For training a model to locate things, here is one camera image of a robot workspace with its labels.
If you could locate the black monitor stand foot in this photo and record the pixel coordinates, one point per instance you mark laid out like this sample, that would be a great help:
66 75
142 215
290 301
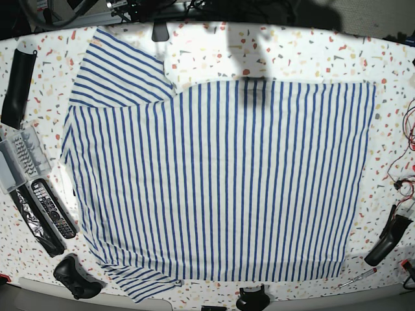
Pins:
160 32

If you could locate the small screwdriver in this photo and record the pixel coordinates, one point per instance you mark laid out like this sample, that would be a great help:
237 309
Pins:
360 277

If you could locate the black tv remote control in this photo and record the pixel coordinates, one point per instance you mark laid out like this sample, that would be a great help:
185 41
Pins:
52 207

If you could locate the blue white striped t-shirt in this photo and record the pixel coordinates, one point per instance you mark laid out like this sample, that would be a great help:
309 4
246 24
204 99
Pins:
242 180

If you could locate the black handle tool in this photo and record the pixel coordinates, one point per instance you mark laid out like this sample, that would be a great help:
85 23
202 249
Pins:
391 234

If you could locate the black game controller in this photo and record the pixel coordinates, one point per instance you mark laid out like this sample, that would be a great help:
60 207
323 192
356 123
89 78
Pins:
66 272

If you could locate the red object at edge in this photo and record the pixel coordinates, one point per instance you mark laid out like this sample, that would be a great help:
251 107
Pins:
4 279

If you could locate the black foil pouch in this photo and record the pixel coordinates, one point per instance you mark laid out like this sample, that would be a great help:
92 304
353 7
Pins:
36 221

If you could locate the black curved tube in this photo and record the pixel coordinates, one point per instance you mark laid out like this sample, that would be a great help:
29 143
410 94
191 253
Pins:
15 101

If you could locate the clear plastic screw box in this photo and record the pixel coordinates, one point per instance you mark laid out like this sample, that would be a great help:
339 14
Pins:
22 160

